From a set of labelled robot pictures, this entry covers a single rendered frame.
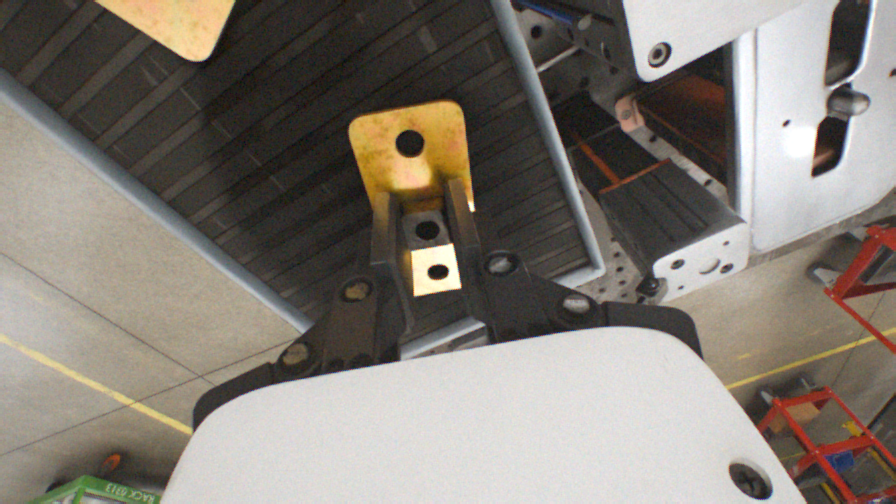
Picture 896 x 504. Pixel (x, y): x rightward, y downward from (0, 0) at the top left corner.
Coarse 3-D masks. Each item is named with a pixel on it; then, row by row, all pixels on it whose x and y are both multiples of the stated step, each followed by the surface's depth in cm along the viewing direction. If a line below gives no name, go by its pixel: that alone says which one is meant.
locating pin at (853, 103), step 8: (840, 88) 30; (848, 88) 30; (832, 96) 31; (840, 96) 30; (848, 96) 30; (856, 96) 29; (864, 96) 29; (832, 104) 31; (840, 104) 30; (848, 104) 29; (856, 104) 29; (864, 104) 29; (840, 112) 30; (848, 112) 30; (856, 112) 29
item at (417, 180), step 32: (352, 128) 12; (384, 128) 12; (416, 128) 12; (448, 128) 12; (384, 160) 13; (416, 160) 13; (448, 160) 13; (416, 192) 14; (416, 224) 14; (448, 224) 14; (416, 256) 16; (448, 256) 16; (416, 288) 17; (448, 288) 17
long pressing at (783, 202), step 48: (816, 0) 26; (768, 48) 28; (816, 48) 28; (864, 48) 28; (768, 96) 30; (816, 96) 30; (768, 144) 33; (864, 144) 34; (768, 192) 37; (816, 192) 37; (864, 192) 38; (768, 240) 41
